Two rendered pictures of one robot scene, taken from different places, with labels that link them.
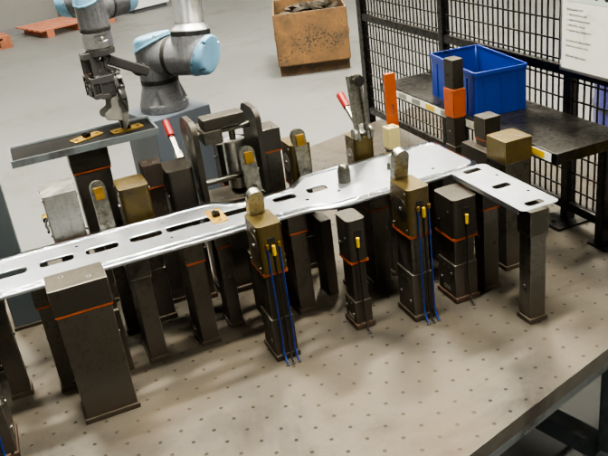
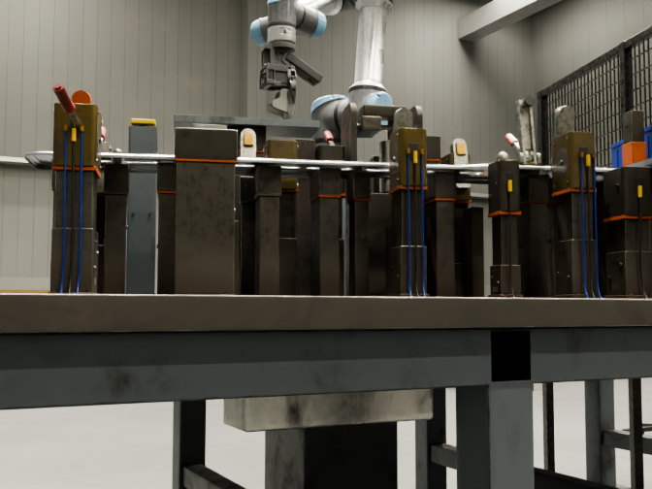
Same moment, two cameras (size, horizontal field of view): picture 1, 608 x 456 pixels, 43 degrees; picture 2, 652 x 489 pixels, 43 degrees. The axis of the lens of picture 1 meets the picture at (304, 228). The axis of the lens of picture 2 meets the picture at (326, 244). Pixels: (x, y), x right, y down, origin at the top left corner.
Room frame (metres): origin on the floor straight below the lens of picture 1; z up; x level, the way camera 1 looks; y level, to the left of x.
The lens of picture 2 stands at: (-0.14, -0.01, 0.69)
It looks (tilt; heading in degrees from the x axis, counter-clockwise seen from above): 4 degrees up; 9
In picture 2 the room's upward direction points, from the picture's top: straight up
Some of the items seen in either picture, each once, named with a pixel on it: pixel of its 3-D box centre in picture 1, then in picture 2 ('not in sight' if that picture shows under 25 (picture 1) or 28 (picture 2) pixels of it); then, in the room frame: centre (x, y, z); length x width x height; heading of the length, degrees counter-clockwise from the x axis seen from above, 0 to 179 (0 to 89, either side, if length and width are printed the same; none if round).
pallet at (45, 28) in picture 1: (69, 23); not in sight; (11.52, 2.98, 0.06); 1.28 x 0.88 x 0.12; 126
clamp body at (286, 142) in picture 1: (300, 202); (453, 230); (1.97, 0.00, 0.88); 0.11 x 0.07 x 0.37; 20
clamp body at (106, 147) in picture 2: not in sight; (94, 224); (1.65, 0.82, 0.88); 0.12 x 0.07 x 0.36; 20
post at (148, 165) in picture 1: (165, 232); (303, 220); (1.85, 0.37, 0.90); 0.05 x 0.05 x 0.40; 20
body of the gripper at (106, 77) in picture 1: (102, 72); (278, 68); (1.94, 0.45, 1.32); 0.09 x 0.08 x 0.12; 119
